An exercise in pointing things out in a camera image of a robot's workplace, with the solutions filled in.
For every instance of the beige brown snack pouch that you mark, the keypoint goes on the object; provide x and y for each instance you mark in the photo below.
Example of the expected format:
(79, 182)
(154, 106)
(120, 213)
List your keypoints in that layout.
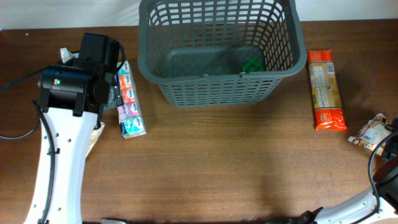
(94, 137)

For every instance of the grey plastic lattice basket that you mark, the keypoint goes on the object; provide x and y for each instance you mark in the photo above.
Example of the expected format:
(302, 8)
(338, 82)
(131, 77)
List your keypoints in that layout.
(194, 50)

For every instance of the white brown snack bag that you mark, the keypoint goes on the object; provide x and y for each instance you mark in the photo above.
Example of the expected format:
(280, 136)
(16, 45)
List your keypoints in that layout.
(372, 133)

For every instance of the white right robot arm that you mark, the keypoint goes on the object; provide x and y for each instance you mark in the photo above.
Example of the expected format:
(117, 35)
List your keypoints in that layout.
(378, 202)

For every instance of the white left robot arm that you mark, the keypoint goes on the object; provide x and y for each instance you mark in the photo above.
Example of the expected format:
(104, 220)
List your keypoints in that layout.
(72, 99)

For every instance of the orange spaghetti pasta packet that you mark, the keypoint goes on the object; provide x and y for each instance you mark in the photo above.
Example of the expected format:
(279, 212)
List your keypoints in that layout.
(325, 93)

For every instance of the green lidded small jar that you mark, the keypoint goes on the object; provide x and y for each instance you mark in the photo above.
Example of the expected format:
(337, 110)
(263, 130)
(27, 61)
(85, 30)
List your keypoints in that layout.
(252, 65)

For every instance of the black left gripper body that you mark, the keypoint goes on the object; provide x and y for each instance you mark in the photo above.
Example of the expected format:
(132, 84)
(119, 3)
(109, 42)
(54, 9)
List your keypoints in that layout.
(115, 99)

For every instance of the colourful Kleenex tissue multipack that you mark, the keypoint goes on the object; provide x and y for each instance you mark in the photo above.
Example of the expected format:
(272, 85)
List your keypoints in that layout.
(130, 115)

